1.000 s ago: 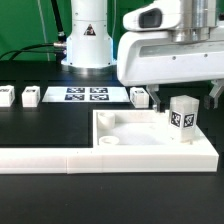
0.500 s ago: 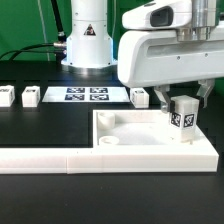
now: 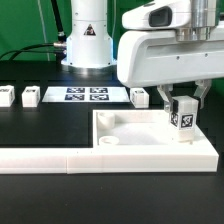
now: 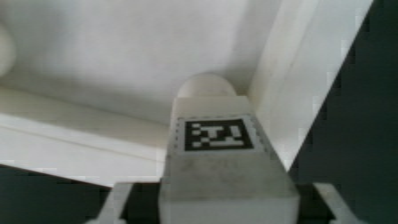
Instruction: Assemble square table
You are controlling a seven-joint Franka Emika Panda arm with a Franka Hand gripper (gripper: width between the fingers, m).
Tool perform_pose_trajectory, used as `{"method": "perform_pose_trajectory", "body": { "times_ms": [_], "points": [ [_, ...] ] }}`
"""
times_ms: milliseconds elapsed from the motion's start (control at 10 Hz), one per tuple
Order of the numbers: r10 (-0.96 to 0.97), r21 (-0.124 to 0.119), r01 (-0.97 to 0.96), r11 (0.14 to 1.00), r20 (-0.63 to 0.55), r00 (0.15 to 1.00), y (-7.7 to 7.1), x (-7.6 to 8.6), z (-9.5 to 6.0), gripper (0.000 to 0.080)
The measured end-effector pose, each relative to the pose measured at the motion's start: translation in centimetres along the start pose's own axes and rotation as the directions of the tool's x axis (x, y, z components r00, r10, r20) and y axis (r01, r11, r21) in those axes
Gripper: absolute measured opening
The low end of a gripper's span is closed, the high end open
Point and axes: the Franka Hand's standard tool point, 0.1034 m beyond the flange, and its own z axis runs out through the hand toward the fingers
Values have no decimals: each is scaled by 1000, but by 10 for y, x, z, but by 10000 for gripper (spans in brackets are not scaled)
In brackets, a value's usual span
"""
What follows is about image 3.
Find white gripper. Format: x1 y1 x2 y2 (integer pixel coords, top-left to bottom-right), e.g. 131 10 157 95
117 28 224 112

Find white L-shaped obstacle fence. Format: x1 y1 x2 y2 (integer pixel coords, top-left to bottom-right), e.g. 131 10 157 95
0 112 220 175

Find white marker base sheet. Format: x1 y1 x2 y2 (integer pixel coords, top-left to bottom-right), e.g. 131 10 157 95
42 87 129 103

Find black cables at base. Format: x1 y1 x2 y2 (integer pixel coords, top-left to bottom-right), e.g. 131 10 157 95
0 0 68 62

